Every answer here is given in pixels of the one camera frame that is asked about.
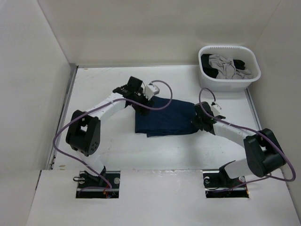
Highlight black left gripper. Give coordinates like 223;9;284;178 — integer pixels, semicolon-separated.
132;89;154;116

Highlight dark blue denim trousers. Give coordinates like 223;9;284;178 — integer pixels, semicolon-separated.
135;99;198;137

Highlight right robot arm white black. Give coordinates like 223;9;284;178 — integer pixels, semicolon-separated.
191;102;288;188

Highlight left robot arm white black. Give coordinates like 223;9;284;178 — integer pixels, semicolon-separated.
66;76;159;188

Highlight black garment in basket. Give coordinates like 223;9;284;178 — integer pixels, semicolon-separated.
201;54;245;79

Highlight grey garment in basket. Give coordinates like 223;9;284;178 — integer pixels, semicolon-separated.
209;55;253;80

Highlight white plastic laundry basket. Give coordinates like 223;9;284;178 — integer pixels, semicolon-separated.
198;45;261;92

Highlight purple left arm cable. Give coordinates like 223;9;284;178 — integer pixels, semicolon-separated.
53;80;174;198

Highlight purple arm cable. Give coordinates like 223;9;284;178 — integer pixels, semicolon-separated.
53;80;174;198
198;87;296;193

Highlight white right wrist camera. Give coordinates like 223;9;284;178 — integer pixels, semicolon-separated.
210;102;226;119

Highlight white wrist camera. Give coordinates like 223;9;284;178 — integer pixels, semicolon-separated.
143;83;160;100
210;102;226;119

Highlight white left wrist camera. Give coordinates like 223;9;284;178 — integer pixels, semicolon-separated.
143;83;160;100

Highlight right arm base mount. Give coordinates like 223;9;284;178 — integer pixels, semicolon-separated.
203;171;249;198

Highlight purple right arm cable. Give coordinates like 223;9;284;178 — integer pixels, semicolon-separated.
198;87;296;193

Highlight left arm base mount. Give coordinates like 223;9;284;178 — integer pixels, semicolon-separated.
73;171;121;199

